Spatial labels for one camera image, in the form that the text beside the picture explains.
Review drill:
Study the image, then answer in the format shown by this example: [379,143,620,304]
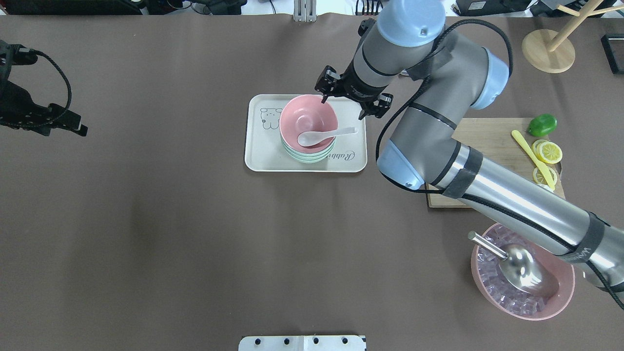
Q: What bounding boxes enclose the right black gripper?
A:
[314,66,393,120]

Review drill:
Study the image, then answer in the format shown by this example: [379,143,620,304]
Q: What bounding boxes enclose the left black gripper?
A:
[0,82,88,137]

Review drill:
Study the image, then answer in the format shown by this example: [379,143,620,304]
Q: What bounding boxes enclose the small pink bowl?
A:
[279,94,338,154]

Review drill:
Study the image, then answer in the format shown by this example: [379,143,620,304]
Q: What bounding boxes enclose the white ceramic spoon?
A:
[297,127,358,147]

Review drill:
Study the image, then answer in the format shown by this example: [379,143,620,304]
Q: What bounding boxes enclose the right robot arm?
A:
[314,0,623,307]

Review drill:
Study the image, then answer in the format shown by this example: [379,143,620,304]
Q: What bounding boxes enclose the lower green bowls stack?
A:
[281,138,336,164]

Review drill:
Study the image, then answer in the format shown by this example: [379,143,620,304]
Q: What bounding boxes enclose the large pink bowl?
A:
[470,238,576,321]

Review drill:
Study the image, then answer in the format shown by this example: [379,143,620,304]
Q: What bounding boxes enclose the gray folded cloth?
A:
[400,40,451,81]

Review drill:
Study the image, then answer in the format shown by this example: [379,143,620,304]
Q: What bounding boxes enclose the cream rabbit tray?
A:
[244,94,368,173]

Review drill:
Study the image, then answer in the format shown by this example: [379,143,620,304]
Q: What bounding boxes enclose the green lime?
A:
[526,114,559,137]

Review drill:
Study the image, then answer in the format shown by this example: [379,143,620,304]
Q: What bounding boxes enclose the wooden mug stand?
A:
[522,0,624,74]

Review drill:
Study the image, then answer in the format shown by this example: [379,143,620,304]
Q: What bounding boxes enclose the lower lemon slice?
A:
[532,167,559,186]

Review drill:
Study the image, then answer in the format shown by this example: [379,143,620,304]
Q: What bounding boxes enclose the lemon slice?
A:
[532,138,563,164]
[532,167,559,186]

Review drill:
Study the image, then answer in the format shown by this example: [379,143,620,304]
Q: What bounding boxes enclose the upper lemon slice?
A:
[532,138,563,164]

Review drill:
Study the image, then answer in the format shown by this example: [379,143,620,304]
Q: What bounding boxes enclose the yellow plastic knife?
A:
[511,130,556,191]

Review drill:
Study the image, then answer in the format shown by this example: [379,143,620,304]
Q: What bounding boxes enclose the metal ice scoop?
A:
[468,231,560,298]

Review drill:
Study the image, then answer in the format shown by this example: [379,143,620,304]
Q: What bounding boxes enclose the clear ice cubes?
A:
[474,224,549,317]

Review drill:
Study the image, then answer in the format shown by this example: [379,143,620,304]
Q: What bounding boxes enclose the black box at edge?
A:
[600,34,624,74]

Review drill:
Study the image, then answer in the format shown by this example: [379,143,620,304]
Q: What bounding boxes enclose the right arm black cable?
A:
[374,19,624,310]

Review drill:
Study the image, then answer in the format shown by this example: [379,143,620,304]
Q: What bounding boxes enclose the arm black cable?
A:
[374,19,624,310]
[0,46,73,130]

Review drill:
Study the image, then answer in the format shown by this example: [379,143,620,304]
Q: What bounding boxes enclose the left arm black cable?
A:
[0,46,73,130]

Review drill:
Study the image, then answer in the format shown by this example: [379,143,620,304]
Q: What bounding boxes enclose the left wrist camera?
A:
[0,40,38,94]

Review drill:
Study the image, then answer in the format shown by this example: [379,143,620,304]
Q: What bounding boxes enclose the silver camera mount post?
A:
[293,0,317,22]

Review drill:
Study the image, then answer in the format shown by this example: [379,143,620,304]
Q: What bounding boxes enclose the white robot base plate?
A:
[238,335,368,351]

